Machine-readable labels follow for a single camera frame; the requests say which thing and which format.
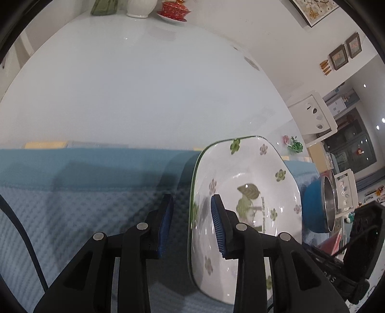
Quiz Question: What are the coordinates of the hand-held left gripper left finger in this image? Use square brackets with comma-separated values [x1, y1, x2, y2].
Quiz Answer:
[33, 194, 175, 313]

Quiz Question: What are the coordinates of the green glass vase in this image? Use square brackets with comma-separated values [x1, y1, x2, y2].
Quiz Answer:
[91, 0, 118, 15]

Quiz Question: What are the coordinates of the blue steel bowl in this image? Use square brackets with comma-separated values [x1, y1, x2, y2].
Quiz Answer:
[302, 173, 339, 234]

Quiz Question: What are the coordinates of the white cutout chair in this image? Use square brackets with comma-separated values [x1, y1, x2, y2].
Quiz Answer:
[331, 169, 358, 217]
[286, 92, 338, 148]

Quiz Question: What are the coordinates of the green frog toy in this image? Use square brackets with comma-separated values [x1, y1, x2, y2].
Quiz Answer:
[287, 136, 304, 154]

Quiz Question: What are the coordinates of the small brown picture frame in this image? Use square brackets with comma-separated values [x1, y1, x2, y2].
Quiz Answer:
[345, 33, 361, 58]
[328, 45, 349, 70]

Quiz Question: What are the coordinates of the black cable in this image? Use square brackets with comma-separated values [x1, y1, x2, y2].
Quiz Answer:
[0, 194, 49, 291]

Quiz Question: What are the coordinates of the large dark picture frame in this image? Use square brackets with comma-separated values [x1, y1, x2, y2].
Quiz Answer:
[290, 0, 340, 27]

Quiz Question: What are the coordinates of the flower print white plate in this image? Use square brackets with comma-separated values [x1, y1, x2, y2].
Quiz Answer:
[187, 136, 302, 305]

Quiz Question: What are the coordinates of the red saucer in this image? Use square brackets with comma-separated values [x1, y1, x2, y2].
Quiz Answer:
[156, 11, 187, 23]

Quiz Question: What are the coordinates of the white ribbed vase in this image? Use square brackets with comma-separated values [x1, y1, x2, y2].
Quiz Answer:
[126, 0, 157, 18]

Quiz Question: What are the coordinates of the dark glass cabinet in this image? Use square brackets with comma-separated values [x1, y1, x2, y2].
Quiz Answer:
[323, 107, 379, 178]

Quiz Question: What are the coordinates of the red lidded teacup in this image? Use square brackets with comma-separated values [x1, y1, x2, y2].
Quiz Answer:
[162, 0, 191, 20]

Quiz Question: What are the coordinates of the red plate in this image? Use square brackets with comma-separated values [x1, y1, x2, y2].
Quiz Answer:
[316, 232, 345, 256]

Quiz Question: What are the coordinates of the light blue textured mat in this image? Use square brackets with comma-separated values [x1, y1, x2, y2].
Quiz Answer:
[0, 140, 321, 313]

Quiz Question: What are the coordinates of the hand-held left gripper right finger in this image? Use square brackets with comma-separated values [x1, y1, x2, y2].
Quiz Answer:
[211, 194, 351, 313]

